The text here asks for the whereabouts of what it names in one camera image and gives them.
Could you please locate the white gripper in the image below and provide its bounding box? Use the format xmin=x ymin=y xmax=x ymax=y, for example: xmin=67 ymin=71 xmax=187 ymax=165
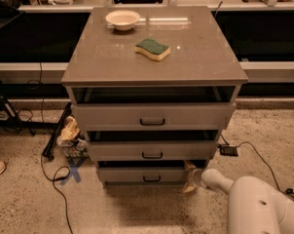
xmin=183 ymin=160 xmax=205 ymax=193

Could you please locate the grey drawer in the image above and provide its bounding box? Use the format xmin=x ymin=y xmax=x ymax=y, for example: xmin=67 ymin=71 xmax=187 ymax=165
xmin=71 ymin=102 xmax=236 ymax=132
xmin=87 ymin=140 xmax=217 ymax=161
xmin=97 ymin=168 xmax=190 ymax=183

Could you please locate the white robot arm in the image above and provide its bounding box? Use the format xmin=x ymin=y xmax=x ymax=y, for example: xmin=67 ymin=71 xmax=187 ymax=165
xmin=183 ymin=161 xmax=294 ymax=234

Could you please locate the grey drawer cabinet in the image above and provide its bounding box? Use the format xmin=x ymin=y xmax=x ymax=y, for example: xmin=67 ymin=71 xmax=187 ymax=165
xmin=60 ymin=6 xmax=249 ymax=189

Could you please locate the black power adapter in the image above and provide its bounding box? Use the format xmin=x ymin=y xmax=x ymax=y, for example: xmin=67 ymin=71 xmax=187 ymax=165
xmin=219 ymin=144 xmax=239 ymax=157

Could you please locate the blue tape cross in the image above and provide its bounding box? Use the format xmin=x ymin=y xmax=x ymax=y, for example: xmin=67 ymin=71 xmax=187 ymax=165
xmin=60 ymin=157 xmax=86 ymax=185

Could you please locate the crumpled bag of items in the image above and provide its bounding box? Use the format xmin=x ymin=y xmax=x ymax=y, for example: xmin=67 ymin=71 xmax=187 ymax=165
xmin=56 ymin=116 xmax=89 ymax=158

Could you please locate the green yellow sponge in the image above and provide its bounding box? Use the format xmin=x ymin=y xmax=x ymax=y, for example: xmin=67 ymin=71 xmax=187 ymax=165
xmin=134 ymin=38 xmax=170 ymax=61

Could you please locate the white bowl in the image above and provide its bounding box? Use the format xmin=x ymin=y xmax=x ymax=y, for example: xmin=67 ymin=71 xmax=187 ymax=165
xmin=105 ymin=10 xmax=140 ymax=31

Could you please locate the black tripod stand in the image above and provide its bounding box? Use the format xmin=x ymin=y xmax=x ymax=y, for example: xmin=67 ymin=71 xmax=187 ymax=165
xmin=0 ymin=90 xmax=58 ymax=136

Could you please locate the black cable right floor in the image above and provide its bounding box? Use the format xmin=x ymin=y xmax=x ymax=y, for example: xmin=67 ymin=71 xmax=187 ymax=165
xmin=236 ymin=141 xmax=294 ymax=205

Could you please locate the black cable floor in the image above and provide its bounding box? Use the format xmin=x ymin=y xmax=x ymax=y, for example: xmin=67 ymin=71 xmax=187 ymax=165
xmin=40 ymin=153 xmax=74 ymax=234
xmin=236 ymin=141 xmax=294 ymax=205

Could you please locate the black cable left floor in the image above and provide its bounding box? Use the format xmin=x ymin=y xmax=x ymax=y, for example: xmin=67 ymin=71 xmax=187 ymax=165
xmin=40 ymin=153 xmax=74 ymax=234

